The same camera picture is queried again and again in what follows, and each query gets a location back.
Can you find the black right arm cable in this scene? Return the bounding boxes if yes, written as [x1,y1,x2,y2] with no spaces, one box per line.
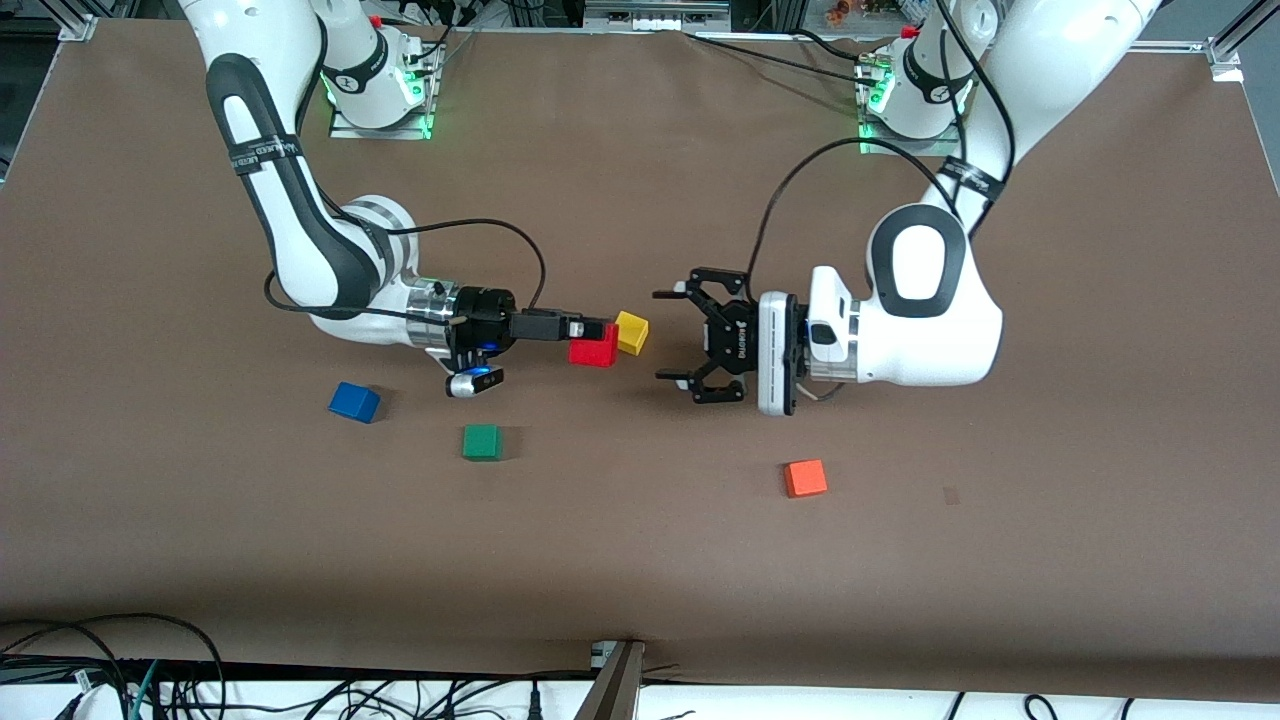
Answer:
[264,220,549,323]

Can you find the red block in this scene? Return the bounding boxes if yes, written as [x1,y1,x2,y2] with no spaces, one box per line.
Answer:
[568,325,618,368]

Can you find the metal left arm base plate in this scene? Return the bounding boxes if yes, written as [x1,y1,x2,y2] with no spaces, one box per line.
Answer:
[858,98,956,158]

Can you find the brown table cover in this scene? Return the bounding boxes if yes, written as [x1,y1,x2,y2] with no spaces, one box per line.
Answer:
[0,18,1280,701]

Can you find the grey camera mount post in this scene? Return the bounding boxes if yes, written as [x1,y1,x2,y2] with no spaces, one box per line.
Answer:
[575,640,646,720]

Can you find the black base cable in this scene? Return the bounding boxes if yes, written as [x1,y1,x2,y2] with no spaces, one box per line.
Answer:
[792,28,865,61]
[685,33,869,81]

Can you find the grey power strip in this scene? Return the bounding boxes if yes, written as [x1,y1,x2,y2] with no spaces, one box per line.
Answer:
[585,0,731,31]

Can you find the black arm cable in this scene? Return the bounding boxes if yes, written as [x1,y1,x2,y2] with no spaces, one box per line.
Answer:
[264,220,549,323]
[745,0,1001,301]

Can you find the blue block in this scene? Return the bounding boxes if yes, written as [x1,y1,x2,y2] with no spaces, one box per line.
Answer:
[328,381,382,425]

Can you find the teal cable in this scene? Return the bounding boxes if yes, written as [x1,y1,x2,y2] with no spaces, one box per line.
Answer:
[126,660,161,720]

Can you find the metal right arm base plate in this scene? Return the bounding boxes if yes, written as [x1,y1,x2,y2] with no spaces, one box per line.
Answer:
[328,45,437,141]

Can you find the black looped cable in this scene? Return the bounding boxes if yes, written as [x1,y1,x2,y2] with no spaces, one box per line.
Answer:
[0,612,227,720]

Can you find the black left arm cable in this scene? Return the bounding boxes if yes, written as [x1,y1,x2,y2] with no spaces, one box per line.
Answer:
[745,0,1001,301]

